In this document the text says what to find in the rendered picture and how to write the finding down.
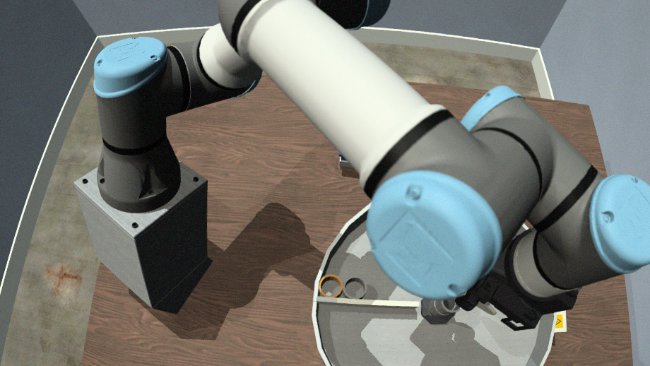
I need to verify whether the blue crate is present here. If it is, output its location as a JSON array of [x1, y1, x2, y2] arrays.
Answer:
[[339, 153, 352, 167]]

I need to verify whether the bronze bushing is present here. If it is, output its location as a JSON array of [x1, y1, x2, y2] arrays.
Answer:
[[319, 274, 343, 297]]

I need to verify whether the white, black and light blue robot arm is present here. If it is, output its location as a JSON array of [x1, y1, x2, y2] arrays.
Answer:
[[93, 0, 650, 300]]

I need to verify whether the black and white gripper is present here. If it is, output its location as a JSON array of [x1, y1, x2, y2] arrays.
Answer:
[[455, 228, 582, 331]]

